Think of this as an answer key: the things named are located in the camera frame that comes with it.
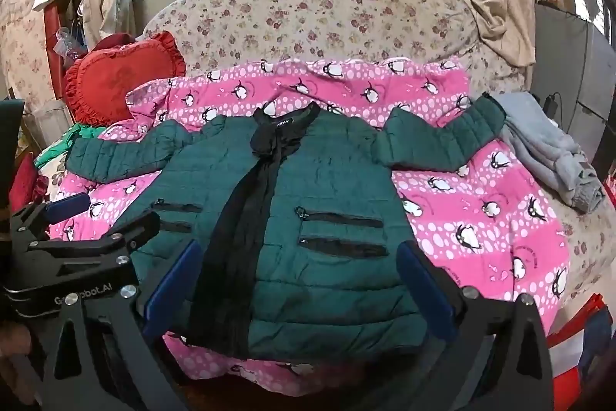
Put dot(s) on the red and white bag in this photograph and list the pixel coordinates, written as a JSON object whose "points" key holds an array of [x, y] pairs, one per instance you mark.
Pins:
{"points": [[572, 334]]}

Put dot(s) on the black power adapter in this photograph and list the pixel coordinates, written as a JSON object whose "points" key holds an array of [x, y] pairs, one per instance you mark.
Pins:
{"points": [[552, 104]]}

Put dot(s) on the grey cabinet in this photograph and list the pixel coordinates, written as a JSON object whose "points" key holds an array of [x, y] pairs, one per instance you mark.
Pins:
{"points": [[572, 54]]}

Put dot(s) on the pink penguin print blanket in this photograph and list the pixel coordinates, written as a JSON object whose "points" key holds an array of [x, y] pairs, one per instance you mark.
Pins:
{"points": [[481, 209]]}

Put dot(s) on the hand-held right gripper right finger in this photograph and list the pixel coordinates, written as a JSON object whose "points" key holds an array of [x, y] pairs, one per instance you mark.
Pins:
{"points": [[428, 290]]}

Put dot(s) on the bright green cloth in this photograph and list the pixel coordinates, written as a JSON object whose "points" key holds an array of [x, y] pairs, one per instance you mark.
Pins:
{"points": [[53, 153]]}

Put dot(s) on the floral headboard cover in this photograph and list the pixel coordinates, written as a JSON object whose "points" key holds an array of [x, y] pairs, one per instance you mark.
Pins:
{"points": [[24, 45]]}

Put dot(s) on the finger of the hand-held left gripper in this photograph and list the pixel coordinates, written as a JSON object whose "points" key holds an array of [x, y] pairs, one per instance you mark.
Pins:
{"points": [[67, 206], [134, 229]]}

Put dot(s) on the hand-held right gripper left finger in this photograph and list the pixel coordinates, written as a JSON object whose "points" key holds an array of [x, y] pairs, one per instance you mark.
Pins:
{"points": [[174, 283]]}

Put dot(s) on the grey sweatpants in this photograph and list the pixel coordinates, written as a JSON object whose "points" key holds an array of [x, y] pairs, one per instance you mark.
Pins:
{"points": [[544, 146]]}

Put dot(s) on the dark red cloth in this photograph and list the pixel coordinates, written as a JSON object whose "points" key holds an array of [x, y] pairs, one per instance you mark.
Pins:
{"points": [[24, 184]]}

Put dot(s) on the red wooden frame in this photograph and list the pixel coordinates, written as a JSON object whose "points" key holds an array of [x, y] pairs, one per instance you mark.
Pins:
{"points": [[52, 35]]}

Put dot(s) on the red heart-shaped ruffled pillow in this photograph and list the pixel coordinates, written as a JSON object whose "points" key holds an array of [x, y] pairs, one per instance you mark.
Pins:
{"points": [[120, 74]]}

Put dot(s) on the dark green puffer jacket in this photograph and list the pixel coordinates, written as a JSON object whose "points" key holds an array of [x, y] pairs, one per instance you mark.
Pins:
{"points": [[327, 295]]}

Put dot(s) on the floral bed cover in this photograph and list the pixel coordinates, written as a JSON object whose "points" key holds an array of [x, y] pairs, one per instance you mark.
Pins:
{"points": [[313, 6]]}

